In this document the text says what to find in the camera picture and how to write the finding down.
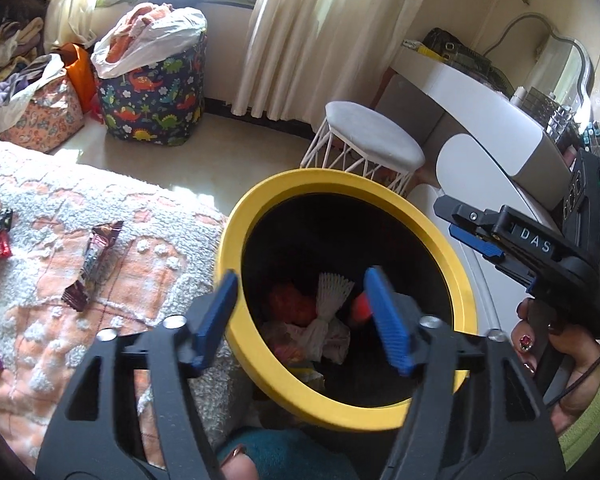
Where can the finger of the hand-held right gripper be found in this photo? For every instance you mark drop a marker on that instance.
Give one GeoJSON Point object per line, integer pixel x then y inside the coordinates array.
{"type": "Point", "coordinates": [480, 247]}
{"type": "Point", "coordinates": [467, 215]}

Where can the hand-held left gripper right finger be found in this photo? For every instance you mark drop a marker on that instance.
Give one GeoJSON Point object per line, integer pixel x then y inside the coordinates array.
{"type": "Point", "coordinates": [387, 320]}

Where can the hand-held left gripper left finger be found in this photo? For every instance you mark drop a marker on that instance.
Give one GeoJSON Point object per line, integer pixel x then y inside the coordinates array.
{"type": "Point", "coordinates": [215, 315]}

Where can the orange plastic bag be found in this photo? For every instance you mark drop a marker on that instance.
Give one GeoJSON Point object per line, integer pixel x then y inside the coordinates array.
{"type": "Point", "coordinates": [290, 305]}

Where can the yellow and white packet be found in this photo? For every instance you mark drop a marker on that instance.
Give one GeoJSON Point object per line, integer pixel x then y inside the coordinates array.
{"type": "Point", "coordinates": [307, 375]}

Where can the yellow rimmed black bin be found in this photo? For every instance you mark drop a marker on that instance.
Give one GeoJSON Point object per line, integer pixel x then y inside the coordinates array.
{"type": "Point", "coordinates": [280, 185]}

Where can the person's right forearm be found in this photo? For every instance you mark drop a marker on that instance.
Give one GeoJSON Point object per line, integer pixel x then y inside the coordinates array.
{"type": "Point", "coordinates": [587, 420]}

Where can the person's right hand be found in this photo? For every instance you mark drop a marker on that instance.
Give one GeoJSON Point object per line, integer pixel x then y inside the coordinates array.
{"type": "Point", "coordinates": [575, 355]}

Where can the person's left hand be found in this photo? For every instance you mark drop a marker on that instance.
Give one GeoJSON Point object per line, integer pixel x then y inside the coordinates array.
{"type": "Point", "coordinates": [240, 467]}

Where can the orange and white blanket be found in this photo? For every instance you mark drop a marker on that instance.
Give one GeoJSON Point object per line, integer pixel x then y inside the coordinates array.
{"type": "Point", "coordinates": [130, 260]}

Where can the white dressing desk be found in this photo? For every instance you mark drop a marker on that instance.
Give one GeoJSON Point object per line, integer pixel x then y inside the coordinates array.
{"type": "Point", "coordinates": [480, 95]}

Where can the dark candy wrapper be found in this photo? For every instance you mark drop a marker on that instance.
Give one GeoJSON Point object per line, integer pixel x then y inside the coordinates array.
{"type": "Point", "coordinates": [92, 260]}

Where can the clear cosmetics organizer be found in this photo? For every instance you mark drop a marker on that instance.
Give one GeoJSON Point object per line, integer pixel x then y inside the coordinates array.
{"type": "Point", "coordinates": [545, 105]}

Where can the person's teal trouser leg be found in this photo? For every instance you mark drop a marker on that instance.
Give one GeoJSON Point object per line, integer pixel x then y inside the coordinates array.
{"type": "Point", "coordinates": [290, 452]}

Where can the black bag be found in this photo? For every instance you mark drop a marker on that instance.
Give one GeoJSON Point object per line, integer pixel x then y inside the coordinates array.
{"type": "Point", "coordinates": [455, 50]}

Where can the wavy framed mirror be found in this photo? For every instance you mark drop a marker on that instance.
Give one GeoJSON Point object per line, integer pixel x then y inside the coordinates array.
{"type": "Point", "coordinates": [565, 70]}

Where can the dinosaur print laundry basket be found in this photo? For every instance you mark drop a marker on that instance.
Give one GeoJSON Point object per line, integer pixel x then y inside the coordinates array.
{"type": "Point", "coordinates": [150, 105]}

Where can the long cream curtain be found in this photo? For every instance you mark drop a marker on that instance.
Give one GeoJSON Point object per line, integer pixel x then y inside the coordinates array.
{"type": "Point", "coordinates": [330, 35]}

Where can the pink printed bag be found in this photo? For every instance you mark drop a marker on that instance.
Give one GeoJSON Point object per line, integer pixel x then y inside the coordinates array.
{"type": "Point", "coordinates": [45, 115]}

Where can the orange shopping bag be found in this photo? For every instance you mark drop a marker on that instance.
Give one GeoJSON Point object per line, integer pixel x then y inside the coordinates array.
{"type": "Point", "coordinates": [80, 80]}

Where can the white plastic bag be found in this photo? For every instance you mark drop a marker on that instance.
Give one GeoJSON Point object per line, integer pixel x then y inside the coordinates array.
{"type": "Point", "coordinates": [175, 35]}

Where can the translucent plastic bag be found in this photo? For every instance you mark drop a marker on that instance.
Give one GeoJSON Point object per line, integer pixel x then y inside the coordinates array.
{"type": "Point", "coordinates": [15, 100]}

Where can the orange clothes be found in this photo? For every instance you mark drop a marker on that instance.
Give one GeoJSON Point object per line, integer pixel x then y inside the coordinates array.
{"type": "Point", "coordinates": [130, 25]}

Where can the short cream curtain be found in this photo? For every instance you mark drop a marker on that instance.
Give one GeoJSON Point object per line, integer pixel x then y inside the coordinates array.
{"type": "Point", "coordinates": [75, 0]}

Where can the pile of clothes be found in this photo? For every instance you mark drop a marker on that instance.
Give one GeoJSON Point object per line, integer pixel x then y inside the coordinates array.
{"type": "Point", "coordinates": [10, 35]}

